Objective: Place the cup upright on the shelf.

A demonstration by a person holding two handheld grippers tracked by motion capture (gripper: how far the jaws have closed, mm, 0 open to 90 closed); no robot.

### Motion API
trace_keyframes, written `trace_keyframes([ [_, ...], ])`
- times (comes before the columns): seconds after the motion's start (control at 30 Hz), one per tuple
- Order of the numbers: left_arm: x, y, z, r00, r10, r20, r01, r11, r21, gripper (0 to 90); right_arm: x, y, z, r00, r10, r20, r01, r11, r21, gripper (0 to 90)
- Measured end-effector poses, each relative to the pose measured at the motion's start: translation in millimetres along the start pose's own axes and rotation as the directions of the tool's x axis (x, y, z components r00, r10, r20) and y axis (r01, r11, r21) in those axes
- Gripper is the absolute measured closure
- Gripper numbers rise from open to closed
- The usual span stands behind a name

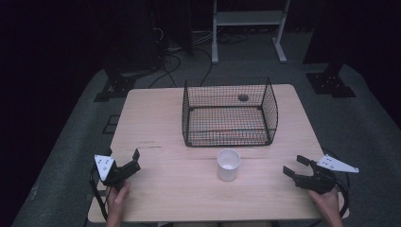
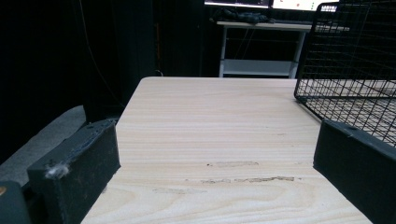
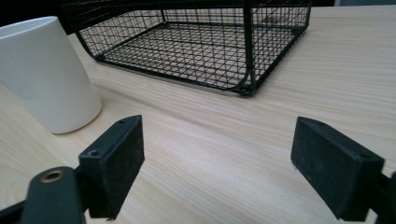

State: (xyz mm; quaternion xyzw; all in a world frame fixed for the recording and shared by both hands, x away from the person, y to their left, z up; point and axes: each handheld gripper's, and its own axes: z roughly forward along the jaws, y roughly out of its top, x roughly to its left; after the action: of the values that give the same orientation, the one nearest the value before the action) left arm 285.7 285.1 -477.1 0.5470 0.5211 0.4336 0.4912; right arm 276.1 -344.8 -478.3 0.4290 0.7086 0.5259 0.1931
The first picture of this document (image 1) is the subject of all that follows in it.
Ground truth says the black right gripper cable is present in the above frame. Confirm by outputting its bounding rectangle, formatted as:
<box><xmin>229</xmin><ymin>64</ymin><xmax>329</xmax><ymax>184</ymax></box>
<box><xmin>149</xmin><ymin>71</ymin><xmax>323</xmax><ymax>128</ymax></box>
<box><xmin>321</xmin><ymin>147</ymin><xmax>352</xmax><ymax>219</ymax></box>

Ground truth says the person's right hand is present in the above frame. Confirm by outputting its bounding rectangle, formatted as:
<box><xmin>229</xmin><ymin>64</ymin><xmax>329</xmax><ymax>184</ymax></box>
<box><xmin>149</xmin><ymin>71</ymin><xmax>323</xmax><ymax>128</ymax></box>
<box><xmin>307</xmin><ymin>186</ymin><xmax>340</xmax><ymax>218</ymax></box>

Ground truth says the black floor cable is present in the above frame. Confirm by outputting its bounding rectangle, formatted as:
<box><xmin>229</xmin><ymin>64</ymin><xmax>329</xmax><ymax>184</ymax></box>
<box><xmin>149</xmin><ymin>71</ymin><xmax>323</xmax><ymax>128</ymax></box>
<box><xmin>147</xmin><ymin>46</ymin><xmax>216</xmax><ymax>90</ymax></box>

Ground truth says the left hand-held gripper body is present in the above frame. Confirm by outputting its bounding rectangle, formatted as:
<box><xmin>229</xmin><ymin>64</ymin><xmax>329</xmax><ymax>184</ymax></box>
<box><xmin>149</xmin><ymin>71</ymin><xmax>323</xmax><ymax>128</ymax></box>
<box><xmin>94</xmin><ymin>153</ymin><xmax>133</xmax><ymax>191</ymax></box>

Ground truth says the black stand base plate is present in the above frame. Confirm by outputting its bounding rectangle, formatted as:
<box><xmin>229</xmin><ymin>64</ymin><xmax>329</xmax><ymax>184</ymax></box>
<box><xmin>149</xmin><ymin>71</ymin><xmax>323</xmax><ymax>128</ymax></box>
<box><xmin>305</xmin><ymin>71</ymin><xmax>357</xmax><ymax>99</ymax></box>
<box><xmin>93</xmin><ymin>71</ymin><xmax>137</xmax><ymax>103</ymax></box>

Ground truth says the black rectangular floor frame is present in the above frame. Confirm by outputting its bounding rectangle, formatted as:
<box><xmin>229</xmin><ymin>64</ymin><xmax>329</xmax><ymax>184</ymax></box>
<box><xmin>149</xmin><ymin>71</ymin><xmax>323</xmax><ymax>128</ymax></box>
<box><xmin>101</xmin><ymin>114</ymin><xmax>121</xmax><ymax>134</ymax></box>

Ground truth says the black wire mesh basket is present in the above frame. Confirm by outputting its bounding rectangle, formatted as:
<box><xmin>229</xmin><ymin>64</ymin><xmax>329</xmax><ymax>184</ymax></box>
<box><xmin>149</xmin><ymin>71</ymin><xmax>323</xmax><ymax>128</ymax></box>
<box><xmin>181</xmin><ymin>77</ymin><xmax>280</xmax><ymax>148</ymax></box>

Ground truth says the white cup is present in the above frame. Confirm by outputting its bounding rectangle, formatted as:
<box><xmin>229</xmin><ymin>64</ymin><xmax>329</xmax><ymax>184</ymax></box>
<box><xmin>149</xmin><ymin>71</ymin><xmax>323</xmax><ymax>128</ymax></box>
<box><xmin>216</xmin><ymin>148</ymin><xmax>242</xmax><ymax>183</ymax></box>

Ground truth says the person's left hand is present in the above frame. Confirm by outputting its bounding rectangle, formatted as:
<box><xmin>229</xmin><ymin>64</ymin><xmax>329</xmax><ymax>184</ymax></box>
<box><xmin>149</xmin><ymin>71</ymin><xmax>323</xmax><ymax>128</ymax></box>
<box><xmin>105</xmin><ymin>181</ymin><xmax>131</xmax><ymax>219</ymax></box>

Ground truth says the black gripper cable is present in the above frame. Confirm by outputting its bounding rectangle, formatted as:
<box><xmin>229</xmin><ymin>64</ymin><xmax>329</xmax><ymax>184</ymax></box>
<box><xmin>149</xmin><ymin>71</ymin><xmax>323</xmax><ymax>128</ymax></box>
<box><xmin>89</xmin><ymin>164</ymin><xmax>110</xmax><ymax>222</ymax></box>
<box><xmin>321</xmin><ymin>147</ymin><xmax>352</xmax><ymax>219</ymax></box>

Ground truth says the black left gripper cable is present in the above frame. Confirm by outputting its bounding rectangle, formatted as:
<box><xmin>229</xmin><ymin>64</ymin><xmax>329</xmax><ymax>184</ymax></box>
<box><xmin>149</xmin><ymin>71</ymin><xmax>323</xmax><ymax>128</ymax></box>
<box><xmin>89</xmin><ymin>164</ymin><xmax>110</xmax><ymax>222</ymax></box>

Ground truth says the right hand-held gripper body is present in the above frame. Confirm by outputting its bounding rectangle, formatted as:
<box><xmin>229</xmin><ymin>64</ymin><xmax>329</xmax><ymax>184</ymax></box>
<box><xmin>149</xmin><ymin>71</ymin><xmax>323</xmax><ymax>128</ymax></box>
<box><xmin>294</xmin><ymin>153</ymin><xmax>360</xmax><ymax>196</ymax></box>

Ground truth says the white metal stand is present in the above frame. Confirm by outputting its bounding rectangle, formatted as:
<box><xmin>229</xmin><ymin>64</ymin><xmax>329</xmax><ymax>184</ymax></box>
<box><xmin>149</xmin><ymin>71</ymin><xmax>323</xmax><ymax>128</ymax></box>
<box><xmin>211</xmin><ymin>0</ymin><xmax>291</xmax><ymax>65</ymax></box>

